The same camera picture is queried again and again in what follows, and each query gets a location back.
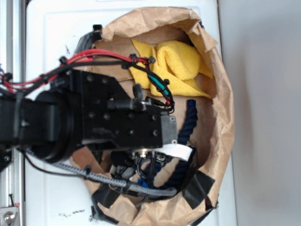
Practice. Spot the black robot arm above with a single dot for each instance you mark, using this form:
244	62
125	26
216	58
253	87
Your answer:
44	127

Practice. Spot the aluminium rail with bolts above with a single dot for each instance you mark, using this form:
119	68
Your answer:
12	69

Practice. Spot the crumpled brown paper bag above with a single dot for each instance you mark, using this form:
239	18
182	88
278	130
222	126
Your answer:
214	135

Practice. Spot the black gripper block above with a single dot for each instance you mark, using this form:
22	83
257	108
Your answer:
102	116

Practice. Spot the yellow microfibre cloth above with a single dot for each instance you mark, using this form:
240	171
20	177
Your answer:
178	62

